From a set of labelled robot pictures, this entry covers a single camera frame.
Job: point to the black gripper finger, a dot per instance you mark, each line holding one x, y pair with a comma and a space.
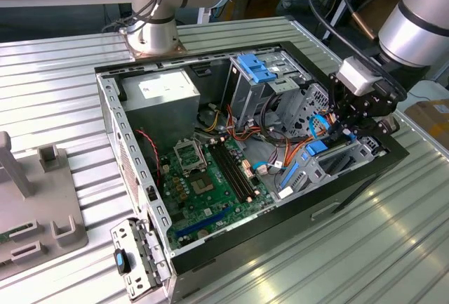
382, 126
338, 100

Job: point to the hard disk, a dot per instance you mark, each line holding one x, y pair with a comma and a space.
315, 149

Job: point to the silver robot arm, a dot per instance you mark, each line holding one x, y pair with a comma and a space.
414, 33

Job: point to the grey metal disk bay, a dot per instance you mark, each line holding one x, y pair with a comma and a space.
315, 172

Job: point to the brown cardboard box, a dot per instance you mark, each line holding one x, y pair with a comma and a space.
431, 125

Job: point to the blue plastic drive latch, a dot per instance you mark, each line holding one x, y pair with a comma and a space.
252, 67

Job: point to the grey metal drive cage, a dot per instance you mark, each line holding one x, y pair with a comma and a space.
242, 97

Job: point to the white paper label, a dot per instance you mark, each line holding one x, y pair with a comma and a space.
285, 191

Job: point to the black RAM slot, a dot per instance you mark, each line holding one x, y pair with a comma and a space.
228, 174
232, 174
239, 174
236, 174

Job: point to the CPU socket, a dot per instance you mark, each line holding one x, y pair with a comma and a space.
189, 156

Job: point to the square dark chipset chip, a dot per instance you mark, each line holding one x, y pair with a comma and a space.
202, 184

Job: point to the black open PC case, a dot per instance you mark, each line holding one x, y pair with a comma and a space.
245, 237

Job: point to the green motherboard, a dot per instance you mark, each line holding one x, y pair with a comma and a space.
207, 205

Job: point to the grey power supply unit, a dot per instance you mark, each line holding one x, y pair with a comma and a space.
159, 114

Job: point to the blue expansion slot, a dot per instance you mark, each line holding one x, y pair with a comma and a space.
203, 222

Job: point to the round silver coin battery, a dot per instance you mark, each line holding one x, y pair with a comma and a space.
203, 234

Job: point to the grey metal slot retainer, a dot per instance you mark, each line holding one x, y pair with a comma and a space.
130, 226

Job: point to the black blue latch tab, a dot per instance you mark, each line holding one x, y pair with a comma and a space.
121, 261

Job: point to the grey parts rack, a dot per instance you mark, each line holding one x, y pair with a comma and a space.
42, 205

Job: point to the green RAM stick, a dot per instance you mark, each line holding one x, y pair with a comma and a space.
7, 238

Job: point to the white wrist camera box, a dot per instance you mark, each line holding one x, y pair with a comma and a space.
356, 76

